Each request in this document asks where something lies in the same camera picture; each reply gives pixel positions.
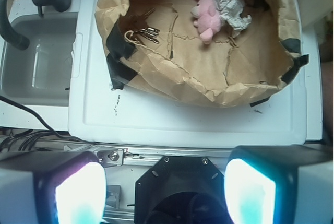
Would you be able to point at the brown paper bag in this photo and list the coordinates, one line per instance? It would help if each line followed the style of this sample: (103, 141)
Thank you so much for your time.
(248, 69)

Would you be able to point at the pink plush bunny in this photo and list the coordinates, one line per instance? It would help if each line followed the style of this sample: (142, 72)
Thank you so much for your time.
(207, 20)

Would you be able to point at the grey plastic sink basin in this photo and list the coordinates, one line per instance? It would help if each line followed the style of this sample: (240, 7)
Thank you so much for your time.
(39, 75)

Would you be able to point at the black octagonal mount plate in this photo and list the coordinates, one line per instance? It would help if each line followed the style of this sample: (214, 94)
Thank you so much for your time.
(181, 190)

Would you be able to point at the black faucet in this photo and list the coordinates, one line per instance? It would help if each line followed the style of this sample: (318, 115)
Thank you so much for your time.
(12, 36)

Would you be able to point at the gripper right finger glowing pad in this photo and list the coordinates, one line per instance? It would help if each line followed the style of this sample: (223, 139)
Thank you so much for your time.
(280, 184)

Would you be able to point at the crumpled white paper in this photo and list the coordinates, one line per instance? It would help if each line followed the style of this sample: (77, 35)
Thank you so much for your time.
(230, 12)

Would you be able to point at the silver key bunch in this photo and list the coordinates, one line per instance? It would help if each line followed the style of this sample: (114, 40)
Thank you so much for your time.
(140, 26)

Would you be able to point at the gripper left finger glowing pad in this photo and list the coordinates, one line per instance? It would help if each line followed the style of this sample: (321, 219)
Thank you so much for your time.
(52, 187)

